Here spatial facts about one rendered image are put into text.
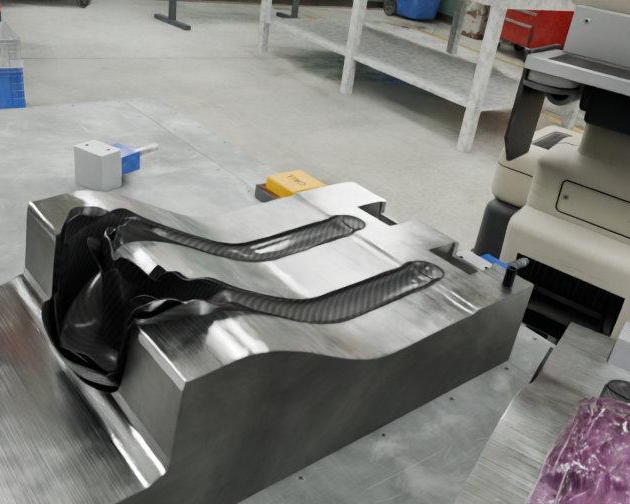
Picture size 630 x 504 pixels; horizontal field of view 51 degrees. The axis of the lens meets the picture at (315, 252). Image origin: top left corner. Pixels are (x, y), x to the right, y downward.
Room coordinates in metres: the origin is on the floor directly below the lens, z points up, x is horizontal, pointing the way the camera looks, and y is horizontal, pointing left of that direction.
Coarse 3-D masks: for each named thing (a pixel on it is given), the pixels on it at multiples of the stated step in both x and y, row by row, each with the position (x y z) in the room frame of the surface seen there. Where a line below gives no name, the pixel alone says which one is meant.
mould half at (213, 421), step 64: (320, 192) 0.69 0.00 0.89; (128, 256) 0.41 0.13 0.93; (192, 256) 0.45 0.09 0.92; (320, 256) 0.55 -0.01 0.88; (384, 256) 0.56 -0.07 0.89; (0, 320) 0.41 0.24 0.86; (192, 320) 0.35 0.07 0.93; (256, 320) 0.37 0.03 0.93; (384, 320) 0.46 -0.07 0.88; (448, 320) 0.47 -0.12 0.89; (512, 320) 0.53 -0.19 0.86; (0, 384) 0.34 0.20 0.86; (64, 384) 0.35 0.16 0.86; (128, 384) 0.33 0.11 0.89; (192, 384) 0.29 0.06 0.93; (256, 384) 0.33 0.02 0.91; (320, 384) 0.37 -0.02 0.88; (384, 384) 0.41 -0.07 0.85; (448, 384) 0.48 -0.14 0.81; (0, 448) 0.29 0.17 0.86; (64, 448) 0.29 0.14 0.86; (128, 448) 0.30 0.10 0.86; (192, 448) 0.30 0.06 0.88; (256, 448) 0.33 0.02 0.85; (320, 448) 0.37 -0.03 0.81
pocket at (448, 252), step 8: (440, 248) 0.60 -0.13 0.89; (448, 248) 0.61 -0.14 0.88; (456, 248) 0.61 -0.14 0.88; (440, 256) 0.60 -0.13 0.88; (448, 256) 0.61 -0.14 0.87; (456, 256) 0.61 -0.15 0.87; (456, 264) 0.60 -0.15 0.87; (464, 264) 0.60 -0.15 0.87; (472, 264) 0.60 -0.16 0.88; (472, 272) 0.59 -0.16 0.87
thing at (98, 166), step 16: (80, 144) 0.81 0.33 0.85; (96, 144) 0.82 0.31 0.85; (112, 144) 0.86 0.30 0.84; (80, 160) 0.80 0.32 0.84; (96, 160) 0.79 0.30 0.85; (112, 160) 0.80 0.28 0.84; (128, 160) 0.83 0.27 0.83; (80, 176) 0.80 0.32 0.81; (96, 176) 0.79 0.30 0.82; (112, 176) 0.80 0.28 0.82
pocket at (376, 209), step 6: (366, 204) 0.67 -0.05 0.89; (372, 204) 0.68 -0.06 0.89; (378, 204) 0.69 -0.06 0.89; (384, 204) 0.69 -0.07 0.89; (366, 210) 0.67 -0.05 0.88; (372, 210) 0.68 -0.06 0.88; (378, 210) 0.69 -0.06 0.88; (384, 210) 0.69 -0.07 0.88; (372, 216) 0.68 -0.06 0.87; (378, 216) 0.69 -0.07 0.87; (384, 216) 0.68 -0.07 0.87; (390, 216) 0.68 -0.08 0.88; (384, 222) 0.68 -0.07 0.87; (390, 222) 0.67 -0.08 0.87; (396, 222) 0.67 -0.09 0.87
